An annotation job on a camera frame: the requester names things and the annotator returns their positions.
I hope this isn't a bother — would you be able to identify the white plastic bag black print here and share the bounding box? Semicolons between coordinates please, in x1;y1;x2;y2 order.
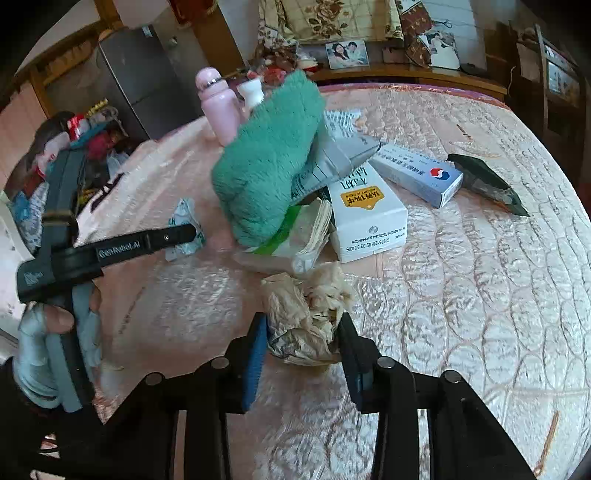
74;171;129;232

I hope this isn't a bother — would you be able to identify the pile of clothes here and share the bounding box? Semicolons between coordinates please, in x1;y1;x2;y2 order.
9;99;136;222

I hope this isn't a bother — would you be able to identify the wooden shelf rack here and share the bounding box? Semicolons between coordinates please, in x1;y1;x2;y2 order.
509;21;583;139

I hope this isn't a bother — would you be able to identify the white printed photo panel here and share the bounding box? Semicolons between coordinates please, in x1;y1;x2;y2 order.
418;30;461;70

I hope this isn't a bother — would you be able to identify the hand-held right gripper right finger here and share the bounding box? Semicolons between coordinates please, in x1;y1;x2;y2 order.
336;312;539;480

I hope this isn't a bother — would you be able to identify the small red trinket pile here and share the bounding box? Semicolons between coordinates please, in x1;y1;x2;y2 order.
248;46;320;87

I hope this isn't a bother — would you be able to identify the cream floral blanket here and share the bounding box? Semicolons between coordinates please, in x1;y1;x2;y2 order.
257;0;404;45

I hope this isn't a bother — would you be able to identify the person's left hand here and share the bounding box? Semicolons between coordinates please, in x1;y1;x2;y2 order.
13;282;105;409

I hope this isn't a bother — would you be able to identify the pink quilted bed mattress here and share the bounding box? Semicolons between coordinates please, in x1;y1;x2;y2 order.
69;83;591;480

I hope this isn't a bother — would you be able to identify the person's left forearm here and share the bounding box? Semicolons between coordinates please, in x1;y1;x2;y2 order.
0;362;109;480

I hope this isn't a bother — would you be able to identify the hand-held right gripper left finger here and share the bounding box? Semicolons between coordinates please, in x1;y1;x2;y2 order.
99;312;271;480

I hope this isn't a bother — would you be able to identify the white printed sachet strip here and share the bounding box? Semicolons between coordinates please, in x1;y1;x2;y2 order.
323;108;364;140

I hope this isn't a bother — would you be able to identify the light blue wrapper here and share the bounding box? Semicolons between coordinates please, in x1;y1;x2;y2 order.
164;198;206;263

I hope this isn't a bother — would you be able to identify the white and yellow milk box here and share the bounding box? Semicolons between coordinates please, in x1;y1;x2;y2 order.
327;161;409;264

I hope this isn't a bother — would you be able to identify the brown floral quilt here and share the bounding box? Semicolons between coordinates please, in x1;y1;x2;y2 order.
396;0;445;66

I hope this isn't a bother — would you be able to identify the wooden headboard cabinet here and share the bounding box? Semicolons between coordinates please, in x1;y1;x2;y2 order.
318;64;509;101

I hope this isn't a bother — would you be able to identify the green and white tissue packet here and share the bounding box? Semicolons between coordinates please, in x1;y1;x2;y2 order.
233;199;334;275

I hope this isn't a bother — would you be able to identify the small white bottle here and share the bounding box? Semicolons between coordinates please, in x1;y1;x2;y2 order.
238;78;265;112

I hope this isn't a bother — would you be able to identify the grey refrigerator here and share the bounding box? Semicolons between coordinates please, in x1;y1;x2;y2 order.
96;25;200;141

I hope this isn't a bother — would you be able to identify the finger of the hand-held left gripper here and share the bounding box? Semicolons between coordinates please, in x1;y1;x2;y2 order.
95;223;198;268

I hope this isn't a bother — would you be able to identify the colourful printed box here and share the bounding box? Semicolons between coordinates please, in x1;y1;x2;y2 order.
547;60;581;110

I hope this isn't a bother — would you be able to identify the pink bottle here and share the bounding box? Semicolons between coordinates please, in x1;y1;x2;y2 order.
195;67;242;146

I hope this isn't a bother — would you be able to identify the grey-white striped packet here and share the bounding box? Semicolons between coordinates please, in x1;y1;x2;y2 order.
295;134;382;205

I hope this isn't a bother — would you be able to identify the blue and white medicine box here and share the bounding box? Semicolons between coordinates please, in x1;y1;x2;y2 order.
370;143;464;209

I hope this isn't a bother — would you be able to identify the dark green wrapper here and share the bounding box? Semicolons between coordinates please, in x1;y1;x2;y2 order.
447;153;531;217

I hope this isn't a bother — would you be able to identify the beige tissue paper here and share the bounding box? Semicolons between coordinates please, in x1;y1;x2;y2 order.
261;262;355;367

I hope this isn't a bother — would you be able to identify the framed couple photo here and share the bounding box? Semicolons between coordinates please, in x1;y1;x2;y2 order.
325;41;369;70

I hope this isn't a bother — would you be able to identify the green fluffy towel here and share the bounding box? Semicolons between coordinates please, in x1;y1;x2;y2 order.
211;69;326;247

